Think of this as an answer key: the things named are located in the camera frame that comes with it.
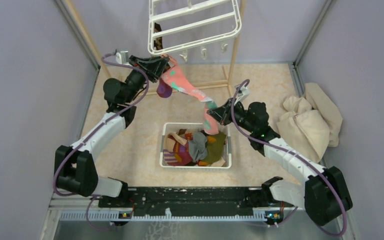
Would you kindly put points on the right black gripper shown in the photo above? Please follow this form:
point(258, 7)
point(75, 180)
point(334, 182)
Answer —
point(222, 114)

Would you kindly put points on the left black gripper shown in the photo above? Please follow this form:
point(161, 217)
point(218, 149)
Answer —
point(154, 66)

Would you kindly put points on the pink patterned sock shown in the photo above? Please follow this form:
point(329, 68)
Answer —
point(176, 79)

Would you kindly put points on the brown argyle sock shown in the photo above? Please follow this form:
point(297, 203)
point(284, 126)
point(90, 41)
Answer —
point(157, 42)

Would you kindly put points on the grey sock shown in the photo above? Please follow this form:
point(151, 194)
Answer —
point(197, 146)

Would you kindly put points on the white plastic sock hanger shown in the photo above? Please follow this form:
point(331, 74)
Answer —
point(176, 26)

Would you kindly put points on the maroon striped beige sock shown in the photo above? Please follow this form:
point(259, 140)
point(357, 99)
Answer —
point(175, 151)

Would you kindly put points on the white plastic basket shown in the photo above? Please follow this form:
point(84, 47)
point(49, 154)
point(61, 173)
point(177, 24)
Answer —
point(183, 127)

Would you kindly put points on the olive green striped sock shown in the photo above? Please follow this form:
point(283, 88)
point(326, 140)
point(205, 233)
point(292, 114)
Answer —
point(215, 148)

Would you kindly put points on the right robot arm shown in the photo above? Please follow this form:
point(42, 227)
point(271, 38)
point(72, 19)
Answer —
point(294, 159)

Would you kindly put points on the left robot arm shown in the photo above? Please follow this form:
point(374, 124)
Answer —
point(75, 171)

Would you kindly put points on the wooden hanger rack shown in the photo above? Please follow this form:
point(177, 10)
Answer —
point(75, 19)

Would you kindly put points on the beige crumpled cloth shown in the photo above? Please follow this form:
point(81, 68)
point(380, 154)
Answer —
point(311, 124)

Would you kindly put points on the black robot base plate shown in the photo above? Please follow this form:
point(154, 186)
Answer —
point(249, 204)

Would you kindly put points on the aluminium frame rail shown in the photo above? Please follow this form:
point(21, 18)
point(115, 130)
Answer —
point(78, 208)

